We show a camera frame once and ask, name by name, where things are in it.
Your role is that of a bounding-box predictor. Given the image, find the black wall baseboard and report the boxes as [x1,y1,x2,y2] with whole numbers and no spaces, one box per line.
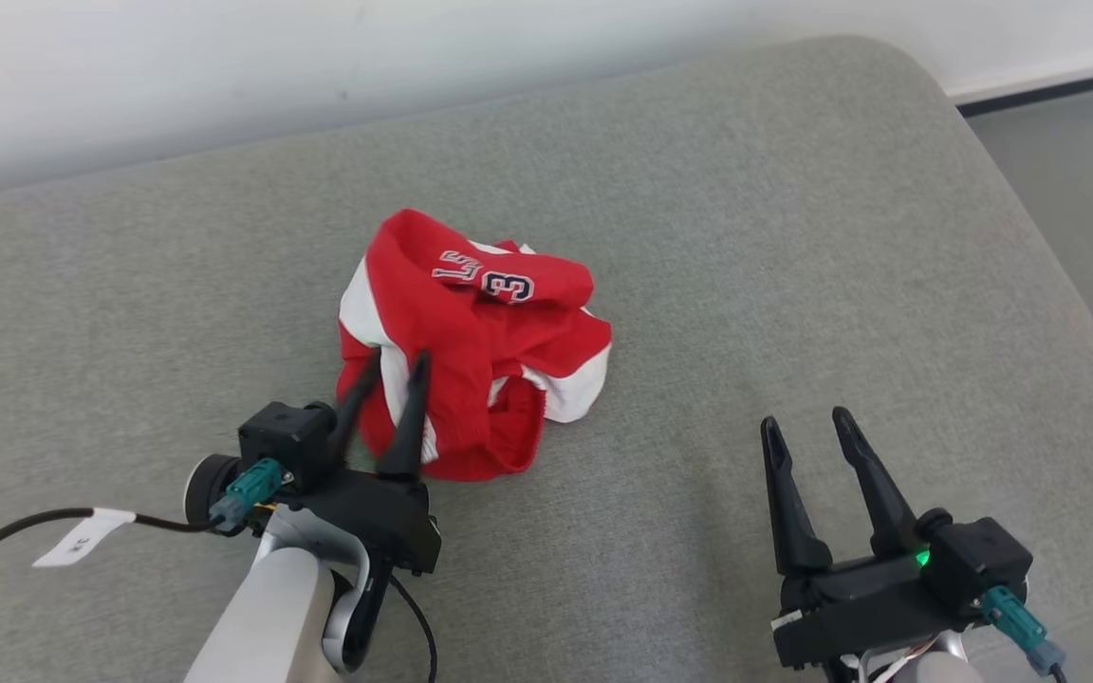
[954,68,1093,118]

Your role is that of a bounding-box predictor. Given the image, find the red shorts with white trim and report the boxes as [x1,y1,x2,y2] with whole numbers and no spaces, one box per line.
[335,209,614,482]

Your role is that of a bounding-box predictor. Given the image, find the teal right cable connector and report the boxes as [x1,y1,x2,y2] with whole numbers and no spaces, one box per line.
[980,585,1067,676]

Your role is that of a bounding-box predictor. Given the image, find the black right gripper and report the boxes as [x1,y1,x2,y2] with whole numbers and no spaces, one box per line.
[761,406,981,671]

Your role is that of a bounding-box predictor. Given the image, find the teal left cable connector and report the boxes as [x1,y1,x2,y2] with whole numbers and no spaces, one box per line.
[210,457,284,532]

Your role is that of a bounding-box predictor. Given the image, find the grey fabric sofa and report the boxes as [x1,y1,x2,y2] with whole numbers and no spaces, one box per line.
[0,35,1093,683]

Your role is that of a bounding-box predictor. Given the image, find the teal cable connector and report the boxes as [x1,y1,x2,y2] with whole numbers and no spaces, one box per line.
[210,457,284,532]
[980,585,1067,676]

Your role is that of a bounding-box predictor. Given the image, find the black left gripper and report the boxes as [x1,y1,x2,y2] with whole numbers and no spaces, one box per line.
[295,350,443,577]

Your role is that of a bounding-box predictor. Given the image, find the white left cable label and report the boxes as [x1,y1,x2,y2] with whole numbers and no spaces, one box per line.
[32,509,138,569]

